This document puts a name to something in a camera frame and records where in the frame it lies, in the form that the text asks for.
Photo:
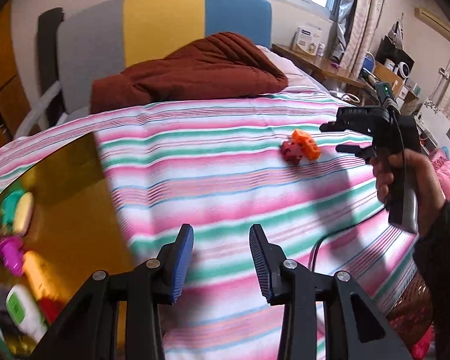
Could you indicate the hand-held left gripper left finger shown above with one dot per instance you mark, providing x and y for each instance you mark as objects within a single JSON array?
[{"x": 182, "y": 262}]

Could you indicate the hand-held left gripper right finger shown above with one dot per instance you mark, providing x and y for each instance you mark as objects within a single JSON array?
[{"x": 260, "y": 262}]

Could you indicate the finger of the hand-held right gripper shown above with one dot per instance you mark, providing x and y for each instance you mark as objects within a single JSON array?
[
  {"x": 362, "y": 152},
  {"x": 360, "y": 120}
]

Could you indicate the orange toy block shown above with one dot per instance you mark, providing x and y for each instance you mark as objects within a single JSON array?
[{"x": 307, "y": 146}]

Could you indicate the red toy block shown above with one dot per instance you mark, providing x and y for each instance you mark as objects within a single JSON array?
[{"x": 290, "y": 152}]

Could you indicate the gold metal tin box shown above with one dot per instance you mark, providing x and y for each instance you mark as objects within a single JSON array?
[{"x": 71, "y": 210}]

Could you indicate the red toy piece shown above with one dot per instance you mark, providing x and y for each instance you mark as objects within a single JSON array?
[{"x": 50, "y": 309}]

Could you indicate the white thermometer with green screen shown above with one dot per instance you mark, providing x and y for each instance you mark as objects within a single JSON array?
[{"x": 30, "y": 318}]

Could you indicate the yellow oval bar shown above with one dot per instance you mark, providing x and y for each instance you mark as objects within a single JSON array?
[{"x": 23, "y": 213}]

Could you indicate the magenta toy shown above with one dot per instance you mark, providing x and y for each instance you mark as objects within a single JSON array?
[{"x": 11, "y": 255}]

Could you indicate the teal toy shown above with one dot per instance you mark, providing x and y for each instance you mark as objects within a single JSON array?
[{"x": 9, "y": 206}]

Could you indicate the person's right forearm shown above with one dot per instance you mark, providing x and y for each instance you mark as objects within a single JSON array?
[{"x": 446, "y": 255}]

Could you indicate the person's right hand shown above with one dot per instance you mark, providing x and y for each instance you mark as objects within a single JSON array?
[{"x": 429, "y": 195}]

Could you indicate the cardboard box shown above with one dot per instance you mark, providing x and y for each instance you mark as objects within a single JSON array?
[{"x": 388, "y": 80}]

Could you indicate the blue container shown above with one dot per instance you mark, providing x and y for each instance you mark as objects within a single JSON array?
[{"x": 368, "y": 62}]

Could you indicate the wooden bedside desk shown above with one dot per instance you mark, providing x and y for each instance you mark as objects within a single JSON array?
[{"x": 322, "y": 65}]

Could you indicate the black storage box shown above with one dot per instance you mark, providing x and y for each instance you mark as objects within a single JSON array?
[{"x": 393, "y": 50}]

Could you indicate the pale pink bed sheet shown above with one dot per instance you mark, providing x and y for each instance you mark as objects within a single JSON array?
[{"x": 296, "y": 71}]

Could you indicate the striped pink green blanket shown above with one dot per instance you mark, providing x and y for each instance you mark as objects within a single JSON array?
[{"x": 228, "y": 180}]

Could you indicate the beige patterned curtain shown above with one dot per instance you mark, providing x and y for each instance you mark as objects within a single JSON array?
[{"x": 367, "y": 15}]

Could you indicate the brown wicker chair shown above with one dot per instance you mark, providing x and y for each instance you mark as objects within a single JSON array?
[{"x": 412, "y": 307}]

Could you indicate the maroon quilt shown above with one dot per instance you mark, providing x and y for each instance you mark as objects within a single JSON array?
[{"x": 195, "y": 71}]

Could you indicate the red cloth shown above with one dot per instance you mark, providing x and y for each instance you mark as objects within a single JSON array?
[{"x": 423, "y": 345}]

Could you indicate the white foam tube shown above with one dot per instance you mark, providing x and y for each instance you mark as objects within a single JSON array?
[{"x": 41, "y": 105}]

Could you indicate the grey yellow blue headboard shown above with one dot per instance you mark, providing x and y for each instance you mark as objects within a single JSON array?
[{"x": 161, "y": 22}]

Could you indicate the wooden wardrobe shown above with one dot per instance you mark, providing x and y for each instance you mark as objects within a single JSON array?
[{"x": 3, "y": 93}]

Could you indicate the black rolled mat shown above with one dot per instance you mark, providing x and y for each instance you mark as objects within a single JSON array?
[{"x": 48, "y": 56}]

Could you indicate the wall air conditioner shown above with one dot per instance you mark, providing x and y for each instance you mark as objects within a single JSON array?
[{"x": 435, "y": 22}]

